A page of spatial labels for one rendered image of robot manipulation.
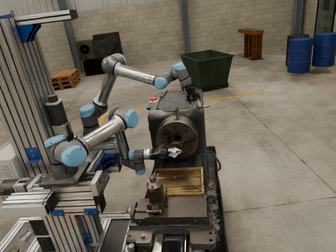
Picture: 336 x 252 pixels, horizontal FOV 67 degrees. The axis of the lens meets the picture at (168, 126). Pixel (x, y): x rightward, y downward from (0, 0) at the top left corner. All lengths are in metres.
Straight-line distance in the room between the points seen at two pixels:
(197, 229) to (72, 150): 0.77
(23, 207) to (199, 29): 10.85
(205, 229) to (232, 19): 11.16
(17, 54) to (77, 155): 0.64
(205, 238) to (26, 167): 1.24
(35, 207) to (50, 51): 11.07
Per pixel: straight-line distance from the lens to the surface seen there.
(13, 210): 1.72
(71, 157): 1.40
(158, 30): 11.63
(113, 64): 1.72
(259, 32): 9.99
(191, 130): 1.85
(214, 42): 12.01
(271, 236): 2.68
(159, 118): 2.00
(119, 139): 1.79
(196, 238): 1.41
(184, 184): 1.77
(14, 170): 1.94
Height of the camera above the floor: 1.96
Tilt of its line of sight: 24 degrees down
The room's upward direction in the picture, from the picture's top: 7 degrees counter-clockwise
